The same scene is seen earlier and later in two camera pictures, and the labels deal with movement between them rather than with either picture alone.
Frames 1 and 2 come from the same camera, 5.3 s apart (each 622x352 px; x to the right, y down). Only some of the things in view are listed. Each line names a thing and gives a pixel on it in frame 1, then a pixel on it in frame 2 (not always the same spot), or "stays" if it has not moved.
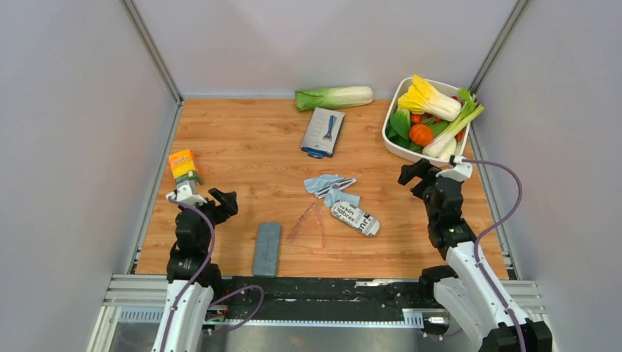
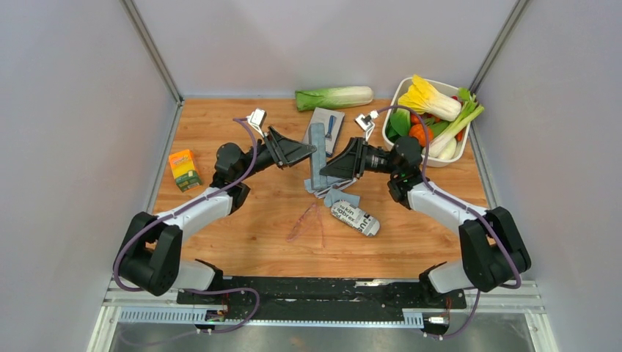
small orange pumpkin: x=421 y=135 stays
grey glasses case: x=267 y=252 to x=317 y=136
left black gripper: x=228 y=205 to x=282 y=150
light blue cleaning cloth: x=331 y=196 stays
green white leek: x=444 y=144 stays
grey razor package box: x=323 y=133 stays
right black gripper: x=422 y=169 to x=350 y=162
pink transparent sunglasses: x=312 y=215 stays
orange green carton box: x=184 y=167 stays
